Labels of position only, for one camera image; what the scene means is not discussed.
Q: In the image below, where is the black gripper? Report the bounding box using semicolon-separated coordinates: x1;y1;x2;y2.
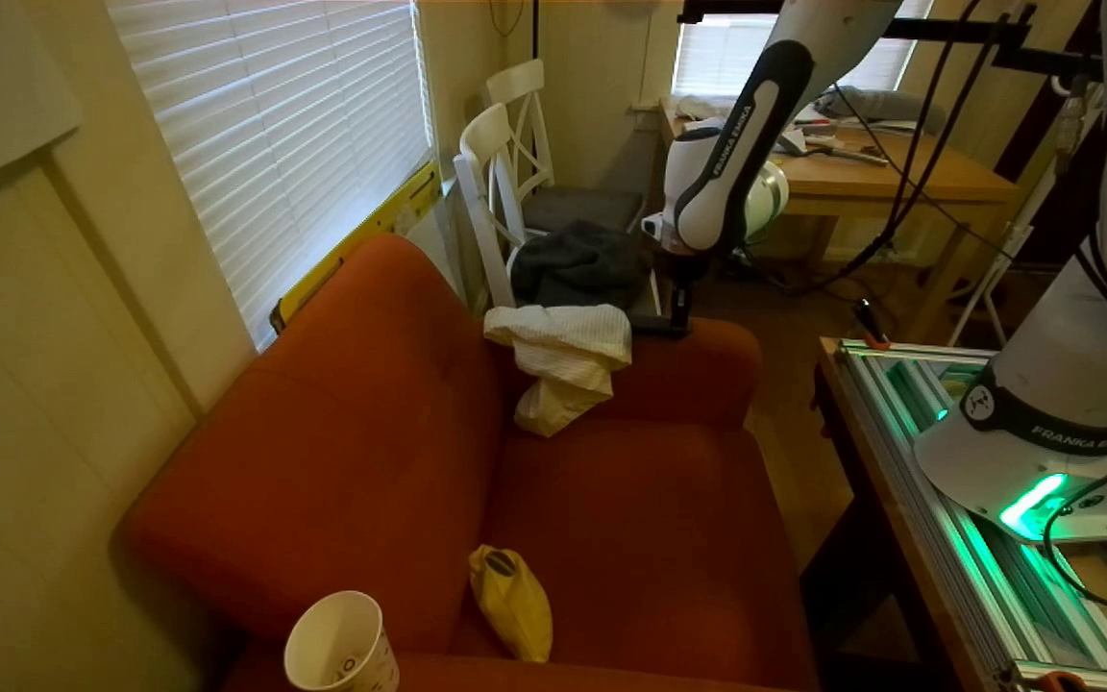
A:
655;244;719;337

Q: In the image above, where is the black remote control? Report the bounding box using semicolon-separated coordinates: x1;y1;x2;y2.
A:
628;313;694;341

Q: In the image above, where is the yellow striped towel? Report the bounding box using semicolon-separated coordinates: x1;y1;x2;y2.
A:
480;297;637;442

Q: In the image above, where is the dark cloth bundle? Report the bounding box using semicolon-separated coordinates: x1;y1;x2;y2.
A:
508;219;661;315

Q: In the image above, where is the orange armchair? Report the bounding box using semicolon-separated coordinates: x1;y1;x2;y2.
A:
106;229;826;692

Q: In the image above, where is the wooden table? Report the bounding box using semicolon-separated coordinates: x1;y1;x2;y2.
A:
655;103;1021;341

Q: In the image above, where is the white wooden chair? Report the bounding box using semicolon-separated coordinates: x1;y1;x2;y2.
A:
483;59;651;240
451;101;663;318

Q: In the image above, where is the grey cloth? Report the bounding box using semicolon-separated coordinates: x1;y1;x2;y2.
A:
833;85;949;138

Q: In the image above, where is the yellow spirit level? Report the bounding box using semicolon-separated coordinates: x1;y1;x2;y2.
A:
265;162;446;336

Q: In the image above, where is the yellow plush toy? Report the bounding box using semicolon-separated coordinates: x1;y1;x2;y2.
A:
467;541;557;665

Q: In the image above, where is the white window blind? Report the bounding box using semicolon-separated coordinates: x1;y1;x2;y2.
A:
104;0;438;349

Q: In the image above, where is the white paper cup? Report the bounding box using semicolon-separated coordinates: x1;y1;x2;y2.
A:
280;587;403;692

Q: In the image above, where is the orange handled clamp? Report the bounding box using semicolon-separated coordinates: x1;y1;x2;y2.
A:
853;297;895;354

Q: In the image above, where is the aluminium frame robot table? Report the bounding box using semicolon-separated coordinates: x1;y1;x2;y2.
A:
815;336;1107;692

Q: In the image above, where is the black camera stand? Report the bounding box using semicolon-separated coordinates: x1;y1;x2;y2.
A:
676;0;1104;79

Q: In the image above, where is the black base cable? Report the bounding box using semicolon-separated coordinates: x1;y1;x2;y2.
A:
1040;455;1107;614

